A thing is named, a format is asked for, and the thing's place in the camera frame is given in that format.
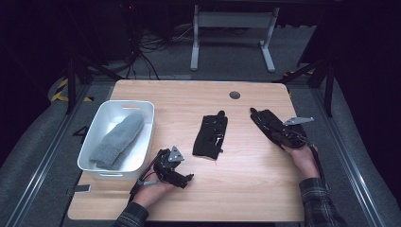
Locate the person's right hand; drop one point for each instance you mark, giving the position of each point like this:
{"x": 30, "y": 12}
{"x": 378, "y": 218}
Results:
{"x": 304, "y": 160}

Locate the grey mitten with label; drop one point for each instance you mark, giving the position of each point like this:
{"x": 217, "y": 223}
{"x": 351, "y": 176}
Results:
{"x": 118, "y": 138}

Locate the person's left hand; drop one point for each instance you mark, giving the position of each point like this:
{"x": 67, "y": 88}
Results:
{"x": 148, "y": 194}

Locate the metal floor rail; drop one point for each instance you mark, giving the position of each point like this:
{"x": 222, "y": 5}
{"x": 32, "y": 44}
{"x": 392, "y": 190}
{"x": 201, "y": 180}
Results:
{"x": 346, "y": 157}
{"x": 47, "y": 157}

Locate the white metal desk frame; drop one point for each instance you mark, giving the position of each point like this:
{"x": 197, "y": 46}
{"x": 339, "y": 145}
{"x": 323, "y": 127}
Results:
{"x": 233, "y": 19}

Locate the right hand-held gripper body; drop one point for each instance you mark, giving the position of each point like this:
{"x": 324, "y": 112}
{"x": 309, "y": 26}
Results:
{"x": 293, "y": 137}

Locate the black glove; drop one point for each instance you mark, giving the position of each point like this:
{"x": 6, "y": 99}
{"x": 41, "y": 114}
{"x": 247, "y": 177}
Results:
{"x": 265, "y": 121}
{"x": 209, "y": 135}

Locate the black metal stand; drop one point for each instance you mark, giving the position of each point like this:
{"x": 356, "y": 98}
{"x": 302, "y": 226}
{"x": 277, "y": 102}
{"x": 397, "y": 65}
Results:
{"x": 72, "y": 82}
{"x": 329, "y": 85}

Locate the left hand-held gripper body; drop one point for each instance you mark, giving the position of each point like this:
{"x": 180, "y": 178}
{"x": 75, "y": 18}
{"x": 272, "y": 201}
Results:
{"x": 165, "y": 171}

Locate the white plastic basket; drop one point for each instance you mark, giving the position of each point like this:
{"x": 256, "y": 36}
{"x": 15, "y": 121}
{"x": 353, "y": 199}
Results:
{"x": 142, "y": 148}

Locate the yellow black hazard tape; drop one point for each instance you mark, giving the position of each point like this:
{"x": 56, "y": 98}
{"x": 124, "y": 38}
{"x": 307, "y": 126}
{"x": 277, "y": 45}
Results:
{"x": 60, "y": 94}

